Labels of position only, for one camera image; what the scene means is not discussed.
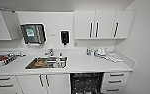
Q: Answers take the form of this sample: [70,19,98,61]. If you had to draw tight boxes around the stainless steel dishwasher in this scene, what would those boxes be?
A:
[69,72,105,94]

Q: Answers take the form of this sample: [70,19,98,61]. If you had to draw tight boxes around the white drawer stack beside dishwasher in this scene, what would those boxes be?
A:
[100,70,131,94]

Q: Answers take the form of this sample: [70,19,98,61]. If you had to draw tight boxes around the dish soap bottle blue label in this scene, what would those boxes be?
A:
[86,47,92,57]

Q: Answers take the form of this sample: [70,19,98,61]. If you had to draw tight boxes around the white cup in sink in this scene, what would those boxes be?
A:
[56,57,67,68]

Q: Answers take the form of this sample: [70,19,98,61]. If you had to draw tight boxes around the chrome sink faucet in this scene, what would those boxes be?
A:
[44,48,55,57]

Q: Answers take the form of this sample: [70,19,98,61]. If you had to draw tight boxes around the stack of white plates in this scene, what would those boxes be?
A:
[94,47,110,59]

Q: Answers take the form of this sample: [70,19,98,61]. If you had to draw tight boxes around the orange sponge in brown bowl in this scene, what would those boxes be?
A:
[35,58,48,67]

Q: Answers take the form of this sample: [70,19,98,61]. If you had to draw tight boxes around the steel paper towel dispenser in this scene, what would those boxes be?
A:
[19,22,48,46]

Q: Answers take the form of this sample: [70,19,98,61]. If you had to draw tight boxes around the steel kitchen sink basin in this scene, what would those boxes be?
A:
[24,56,69,71]

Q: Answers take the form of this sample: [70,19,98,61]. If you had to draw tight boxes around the white two-door sink cabinet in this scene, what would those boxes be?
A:
[16,73,71,94]

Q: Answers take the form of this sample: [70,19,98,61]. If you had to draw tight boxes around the cluttered dish rack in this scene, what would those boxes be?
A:
[0,52,25,67]

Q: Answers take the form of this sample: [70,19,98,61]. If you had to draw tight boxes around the white drawer stack beside microwave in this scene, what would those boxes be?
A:
[0,74,24,94]

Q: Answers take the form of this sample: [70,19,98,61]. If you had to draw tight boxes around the white wall power outlet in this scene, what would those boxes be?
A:
[73,40,78,48]

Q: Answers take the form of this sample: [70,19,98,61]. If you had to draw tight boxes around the black wall soap dispenser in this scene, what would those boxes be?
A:
[59,29,71,46]

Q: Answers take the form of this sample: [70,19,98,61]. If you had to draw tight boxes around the white upper cabinet, long handles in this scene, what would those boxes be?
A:
[73,10,136,40]

